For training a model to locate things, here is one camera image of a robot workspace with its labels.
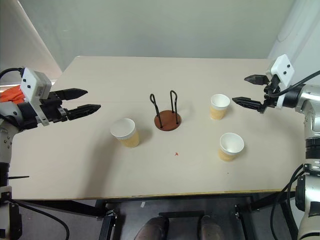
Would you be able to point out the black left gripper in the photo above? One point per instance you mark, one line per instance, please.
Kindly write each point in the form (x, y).
(53, 107)

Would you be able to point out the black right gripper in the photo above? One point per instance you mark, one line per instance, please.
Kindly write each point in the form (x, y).
(273, 90)

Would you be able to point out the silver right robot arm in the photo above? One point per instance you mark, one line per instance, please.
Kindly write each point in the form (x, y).
(311, 130)

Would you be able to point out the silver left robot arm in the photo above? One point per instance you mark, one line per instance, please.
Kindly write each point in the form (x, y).
(7, 140)

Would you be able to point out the yellow white paper cup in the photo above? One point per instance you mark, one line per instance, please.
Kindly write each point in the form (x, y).
(219, 106)
(127, 136)
(230, 147)

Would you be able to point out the orange cloth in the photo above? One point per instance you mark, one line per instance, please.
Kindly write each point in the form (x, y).
(12, 95)

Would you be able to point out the white slanted board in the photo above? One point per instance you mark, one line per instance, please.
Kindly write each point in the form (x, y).
(30, 42)

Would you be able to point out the dark rounded shape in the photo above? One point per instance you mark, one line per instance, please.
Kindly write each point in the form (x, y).
(153, 228)

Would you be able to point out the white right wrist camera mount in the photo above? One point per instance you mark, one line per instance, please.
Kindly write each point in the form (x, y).
(283, 67)

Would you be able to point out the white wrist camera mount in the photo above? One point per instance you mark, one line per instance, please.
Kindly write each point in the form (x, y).
(32, 83)
(283, 67)

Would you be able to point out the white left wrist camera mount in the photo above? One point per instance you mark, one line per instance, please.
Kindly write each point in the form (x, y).
(32, 83)

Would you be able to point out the black metal table frame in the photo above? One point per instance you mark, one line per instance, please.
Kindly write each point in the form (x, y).
(75, 207)

